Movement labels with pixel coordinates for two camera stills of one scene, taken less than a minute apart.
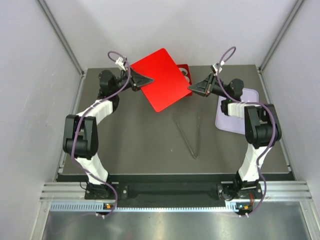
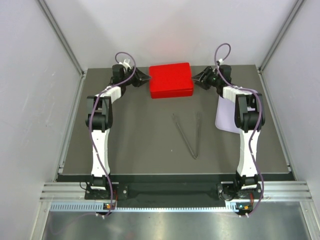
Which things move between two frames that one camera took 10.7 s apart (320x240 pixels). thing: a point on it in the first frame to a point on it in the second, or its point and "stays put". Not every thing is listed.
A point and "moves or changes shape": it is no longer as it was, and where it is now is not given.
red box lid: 169,86 moves or changes shape
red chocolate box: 186,66 to 165,90
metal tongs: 176,121 stays put
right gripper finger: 203,87 to 203,79
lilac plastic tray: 233,124 stays put
